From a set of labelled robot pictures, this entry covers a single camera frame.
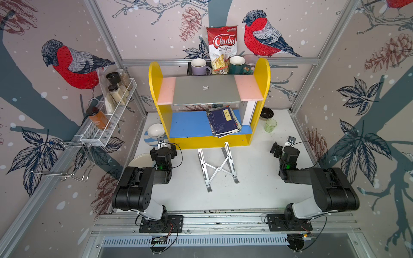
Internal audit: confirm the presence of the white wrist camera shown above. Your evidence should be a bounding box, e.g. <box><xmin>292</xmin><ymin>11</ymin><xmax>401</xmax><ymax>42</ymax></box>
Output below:
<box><xmin>157</xmin><ymin>137</ymin><xmax>166</xmax><ymax>149</ymax></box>
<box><xmin>284</xmin><ymin>136</ymin><xmax>296</xmax><ymax>147</ymax></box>

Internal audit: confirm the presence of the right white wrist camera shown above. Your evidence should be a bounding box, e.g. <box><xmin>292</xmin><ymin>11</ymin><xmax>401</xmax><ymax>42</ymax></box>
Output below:
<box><xmin>284</xmin><ymin>136</ymin><xmax>296</xmax><ymax>147</ymax></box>

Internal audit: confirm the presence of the silver folding laptop stand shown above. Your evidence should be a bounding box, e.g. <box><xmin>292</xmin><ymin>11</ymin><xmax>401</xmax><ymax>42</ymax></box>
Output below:
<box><xmin>197</xmin><ymin>142</ymin><xmax>239</xmax><ymax>192</ymax></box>

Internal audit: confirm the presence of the green drinking glass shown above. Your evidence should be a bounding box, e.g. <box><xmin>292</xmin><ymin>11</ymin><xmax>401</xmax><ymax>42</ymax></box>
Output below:
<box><xmin>264</xmin><ymin>118</ymin><xmax>277</xmax><ymax>133</ymax></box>

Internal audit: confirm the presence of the cream and blue plate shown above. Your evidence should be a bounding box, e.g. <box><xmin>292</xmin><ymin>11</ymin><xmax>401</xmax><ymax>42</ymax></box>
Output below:
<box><xmin>128</xmin><ymin>153</ymin><xmax>156</xmax><ymax>168</ymax></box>

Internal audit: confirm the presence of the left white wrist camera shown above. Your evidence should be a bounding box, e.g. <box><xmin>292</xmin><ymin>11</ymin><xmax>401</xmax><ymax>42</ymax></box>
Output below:
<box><xmin>157</xmin><ymin>137</ymin><xmax>166</xmax><ymax>149</ymax></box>

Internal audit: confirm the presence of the white blue striped bowl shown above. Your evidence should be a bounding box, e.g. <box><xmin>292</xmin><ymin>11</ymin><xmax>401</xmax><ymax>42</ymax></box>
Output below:
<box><xmin>144</xmin><ymin>123</ymin><xmax>169</xmax><ymax>147</ymax></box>

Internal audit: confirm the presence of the aluminium mounting rail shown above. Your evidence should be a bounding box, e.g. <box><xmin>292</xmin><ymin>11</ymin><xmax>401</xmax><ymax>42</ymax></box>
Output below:
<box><xmin>90</xmin><ymin>209</ymin><xmax>362</xmax><ymax>236</ymax></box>

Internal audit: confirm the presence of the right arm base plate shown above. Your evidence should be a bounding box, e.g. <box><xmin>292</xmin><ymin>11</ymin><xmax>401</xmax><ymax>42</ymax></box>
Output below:
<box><xmin>265</xmin><ymin>214</ymin><xmax>313</xmax><ymax>232</ymax></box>

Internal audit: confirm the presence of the silver laptop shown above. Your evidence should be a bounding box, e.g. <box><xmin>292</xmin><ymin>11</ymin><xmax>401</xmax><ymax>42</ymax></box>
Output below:
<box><xmin>173</xmin><ymin>75</ymin><xmax>241</xmax><ymax>105</ymax></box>

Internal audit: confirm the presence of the pink cup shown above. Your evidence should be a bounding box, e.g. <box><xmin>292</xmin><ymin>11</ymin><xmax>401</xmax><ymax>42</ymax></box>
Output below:
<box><xmin>243</xmin><ymin>54</ymin><xmax>259</xmax><ymax>74</ymax></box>

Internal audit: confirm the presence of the stack of dark blue books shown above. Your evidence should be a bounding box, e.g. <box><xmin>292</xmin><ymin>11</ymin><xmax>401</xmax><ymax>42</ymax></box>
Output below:
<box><xmin>206</xmin><ymin>106</ymin><xmax>242</xmax><ymax>138</ymax></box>

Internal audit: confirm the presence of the tall black lid spice jar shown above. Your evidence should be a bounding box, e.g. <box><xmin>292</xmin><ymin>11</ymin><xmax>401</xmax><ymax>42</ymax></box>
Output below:
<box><xmin>106</xmin><ymin>72</ymin><xmax>130</xmax><ymax>97</ymax></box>

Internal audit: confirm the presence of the orange spice jar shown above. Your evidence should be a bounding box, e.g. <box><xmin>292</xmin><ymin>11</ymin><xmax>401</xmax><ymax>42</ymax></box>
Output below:
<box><xmin>86</xmin><ymin>106</ymin><xmax>109</xmax><ymax>130</ymax></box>

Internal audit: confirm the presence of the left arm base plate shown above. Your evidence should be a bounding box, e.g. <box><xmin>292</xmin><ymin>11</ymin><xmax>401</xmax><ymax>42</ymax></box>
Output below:
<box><xmin>139</xmin><ymin>215</ymin><xmax>184</xmax><ymax>233</ymax></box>

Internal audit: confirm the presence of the black bowl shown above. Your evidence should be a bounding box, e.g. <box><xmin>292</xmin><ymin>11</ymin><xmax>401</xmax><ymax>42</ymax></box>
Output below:
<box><xmin>260</xmin><ymin>107</ymin><xmax>274</xmax><ymax>119</ymax></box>

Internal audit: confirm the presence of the white wire wall rack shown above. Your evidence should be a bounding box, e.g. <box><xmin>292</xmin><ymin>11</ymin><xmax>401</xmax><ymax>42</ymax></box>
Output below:
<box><xmin>79</xmin><ymin>78</ymin><xmax>137</xmax><ymax>147</ymax></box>

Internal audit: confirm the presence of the chrome wire hanger rack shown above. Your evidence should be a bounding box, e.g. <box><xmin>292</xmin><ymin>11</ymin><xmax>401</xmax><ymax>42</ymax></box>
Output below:
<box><xmin>31</xmin><ymin>142</ymin><xmax>96</xmax><ymax>182</ymax></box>

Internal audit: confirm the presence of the red Chuba chips bag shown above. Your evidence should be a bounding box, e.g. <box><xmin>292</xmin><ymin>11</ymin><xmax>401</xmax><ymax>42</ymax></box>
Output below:
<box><xmin>206</xmin><ymin>26</ymin><xmax>237</xmax><ymax>75</ymax></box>

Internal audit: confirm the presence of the lilac mug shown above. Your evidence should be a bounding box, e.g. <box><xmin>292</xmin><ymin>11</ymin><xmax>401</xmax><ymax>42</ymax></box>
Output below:
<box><xmin>190</xmin><ymin>58</ymin><xmax>211</xmax><ymax>76</ymax></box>

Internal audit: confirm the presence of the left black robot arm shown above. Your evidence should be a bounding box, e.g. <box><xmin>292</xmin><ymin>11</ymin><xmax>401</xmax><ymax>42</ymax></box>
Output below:
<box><xmin>111</xmin><ymin>145</ymin><xmax>177</xmax><ymax>224</ymax></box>

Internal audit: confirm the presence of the yellow pink blue shelf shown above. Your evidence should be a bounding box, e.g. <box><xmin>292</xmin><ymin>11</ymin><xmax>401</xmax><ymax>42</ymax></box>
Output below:
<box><xmin>148</xmin><ymin>58</ymin><xmax>271</xmax><ymax>149</ymax></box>

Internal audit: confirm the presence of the dark green mug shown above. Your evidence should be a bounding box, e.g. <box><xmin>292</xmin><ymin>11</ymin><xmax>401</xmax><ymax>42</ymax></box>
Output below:
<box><xmin>229</xmin><ymin>56</ymin><xmax>250</xmax><ymax>75</ymax></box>

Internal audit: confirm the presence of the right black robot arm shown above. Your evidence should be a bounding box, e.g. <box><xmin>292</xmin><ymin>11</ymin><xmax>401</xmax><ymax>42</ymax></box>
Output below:
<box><xmin>270</xmin><ymin>143</ymin><xmax>360</xmax><ymax>220</ymax></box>

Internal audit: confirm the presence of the rear glass spice jar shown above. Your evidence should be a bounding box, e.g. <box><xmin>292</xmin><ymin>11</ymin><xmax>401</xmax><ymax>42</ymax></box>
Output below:
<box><xmin>116</xmin><ymin>69</ymin><xmax>130</xmax><ymax>88</ymax></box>

